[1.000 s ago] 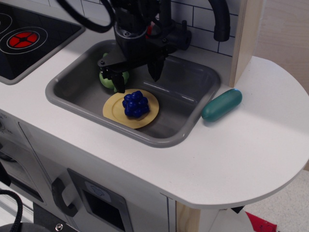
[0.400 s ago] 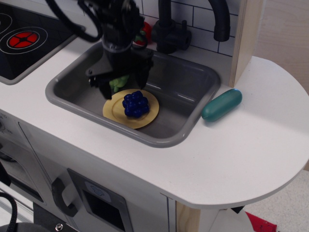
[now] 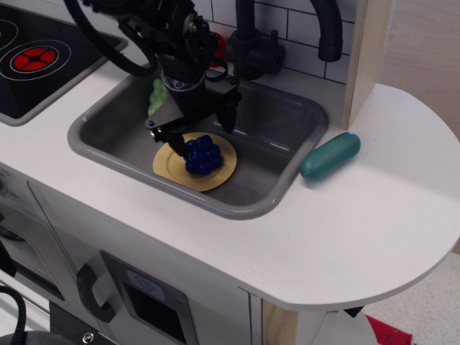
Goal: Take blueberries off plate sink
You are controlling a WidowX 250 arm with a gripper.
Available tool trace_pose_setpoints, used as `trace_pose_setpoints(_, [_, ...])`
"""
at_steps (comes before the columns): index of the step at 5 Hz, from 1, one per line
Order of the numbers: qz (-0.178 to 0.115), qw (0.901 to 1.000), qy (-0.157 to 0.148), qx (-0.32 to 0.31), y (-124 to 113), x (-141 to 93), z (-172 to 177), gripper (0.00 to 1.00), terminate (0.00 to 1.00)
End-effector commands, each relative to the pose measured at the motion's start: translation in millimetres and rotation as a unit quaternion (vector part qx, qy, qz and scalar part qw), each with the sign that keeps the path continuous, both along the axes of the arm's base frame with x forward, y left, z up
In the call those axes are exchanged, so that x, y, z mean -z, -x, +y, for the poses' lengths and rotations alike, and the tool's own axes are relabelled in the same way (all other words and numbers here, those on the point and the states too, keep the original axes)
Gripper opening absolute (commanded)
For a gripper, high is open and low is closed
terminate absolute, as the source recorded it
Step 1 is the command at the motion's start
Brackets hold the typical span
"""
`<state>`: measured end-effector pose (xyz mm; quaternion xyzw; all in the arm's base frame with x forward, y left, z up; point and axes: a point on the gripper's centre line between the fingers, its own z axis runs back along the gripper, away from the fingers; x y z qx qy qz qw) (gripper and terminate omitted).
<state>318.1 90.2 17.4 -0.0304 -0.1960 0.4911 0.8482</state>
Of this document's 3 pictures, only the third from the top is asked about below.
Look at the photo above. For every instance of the grey dishwasher door panel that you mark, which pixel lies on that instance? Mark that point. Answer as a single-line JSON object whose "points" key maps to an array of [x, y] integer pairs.
{"points": [[152, 302]]}

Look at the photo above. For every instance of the grey toy sink basin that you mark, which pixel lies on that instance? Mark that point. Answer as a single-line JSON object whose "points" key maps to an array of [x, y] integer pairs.
{"points": [[274, 132]]}

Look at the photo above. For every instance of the red toy strawberry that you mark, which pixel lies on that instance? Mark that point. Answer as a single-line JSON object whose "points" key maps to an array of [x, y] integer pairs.
{"points": [[220, 53]]}

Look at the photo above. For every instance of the green toy lettuce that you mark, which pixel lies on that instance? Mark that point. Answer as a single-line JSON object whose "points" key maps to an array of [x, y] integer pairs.
{"points": [[157, 96]]}

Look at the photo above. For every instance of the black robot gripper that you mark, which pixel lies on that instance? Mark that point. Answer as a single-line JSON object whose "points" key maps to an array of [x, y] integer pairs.
{"points": [[182, 108]]}

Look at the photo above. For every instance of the yellow toy plate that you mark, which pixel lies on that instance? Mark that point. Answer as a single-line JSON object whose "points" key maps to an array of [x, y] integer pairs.
{"points": [[168, 164]]}

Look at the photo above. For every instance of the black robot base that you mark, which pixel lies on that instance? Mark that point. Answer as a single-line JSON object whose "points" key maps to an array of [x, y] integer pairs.
{"points": [[64, 328]]}

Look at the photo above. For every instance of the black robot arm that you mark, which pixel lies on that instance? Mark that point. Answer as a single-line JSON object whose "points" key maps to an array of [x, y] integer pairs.
{"points": [[177, 42]]}

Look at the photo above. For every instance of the blue toy blueberries cluster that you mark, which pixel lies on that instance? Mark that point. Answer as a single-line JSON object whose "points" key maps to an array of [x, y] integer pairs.
{"points": [[204, 156]]}

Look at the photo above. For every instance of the black toy faucet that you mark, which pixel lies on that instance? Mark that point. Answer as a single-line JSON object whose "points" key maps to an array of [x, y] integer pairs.
{"points": [[252, 55]]}

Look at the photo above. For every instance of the teal toy cucumber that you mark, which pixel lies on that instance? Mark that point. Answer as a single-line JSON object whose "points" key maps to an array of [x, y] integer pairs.
{"points": [[330, 156]]}

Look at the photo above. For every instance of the black toy stovetop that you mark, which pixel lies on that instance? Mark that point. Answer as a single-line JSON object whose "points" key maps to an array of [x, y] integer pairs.
{"points": [[41, 59]]}

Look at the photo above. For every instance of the black oven door handle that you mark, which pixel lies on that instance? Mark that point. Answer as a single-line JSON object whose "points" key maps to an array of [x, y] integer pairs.
{"points": [[86, 279]]}

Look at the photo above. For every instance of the red cloth on floor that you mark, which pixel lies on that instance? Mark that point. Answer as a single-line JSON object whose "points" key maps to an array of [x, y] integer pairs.
{"points": [[387, 334]]}

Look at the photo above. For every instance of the wooden side panel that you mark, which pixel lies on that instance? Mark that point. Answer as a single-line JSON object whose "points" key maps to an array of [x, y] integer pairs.
{"points": [[373, 20]]}

